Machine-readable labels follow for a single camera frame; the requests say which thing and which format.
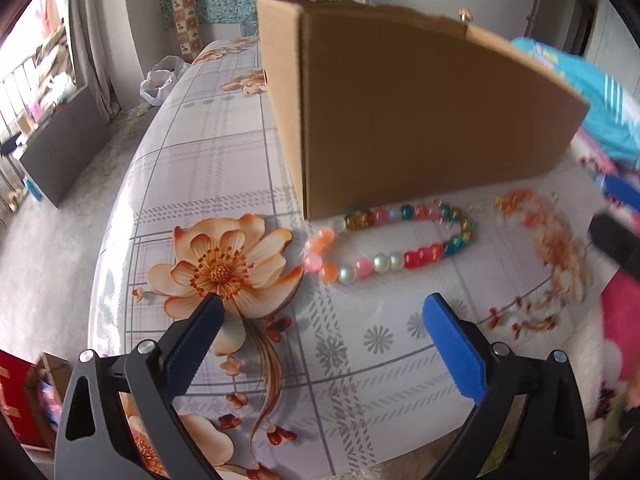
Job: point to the brown cardboard box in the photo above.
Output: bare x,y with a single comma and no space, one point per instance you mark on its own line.
379,104

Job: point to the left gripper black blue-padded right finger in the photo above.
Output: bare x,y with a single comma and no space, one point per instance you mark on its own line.
550,440

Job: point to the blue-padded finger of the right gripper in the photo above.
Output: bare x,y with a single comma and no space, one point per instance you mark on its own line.
620,191

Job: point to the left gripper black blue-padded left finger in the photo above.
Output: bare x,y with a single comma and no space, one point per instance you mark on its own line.
94,440

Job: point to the dark grey cabinet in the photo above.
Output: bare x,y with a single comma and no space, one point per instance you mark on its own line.
64,145

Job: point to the floral plastic tablecloth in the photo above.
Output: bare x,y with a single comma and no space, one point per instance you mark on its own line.
349,377

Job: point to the cyan striped shirt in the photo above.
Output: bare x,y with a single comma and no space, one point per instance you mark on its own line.
612,120

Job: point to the patterned gift box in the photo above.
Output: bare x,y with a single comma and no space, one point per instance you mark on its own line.
185,14

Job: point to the white plastic bag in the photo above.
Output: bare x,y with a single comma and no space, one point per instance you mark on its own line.
161,79

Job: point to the red box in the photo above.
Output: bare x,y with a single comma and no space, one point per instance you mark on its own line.
15,406

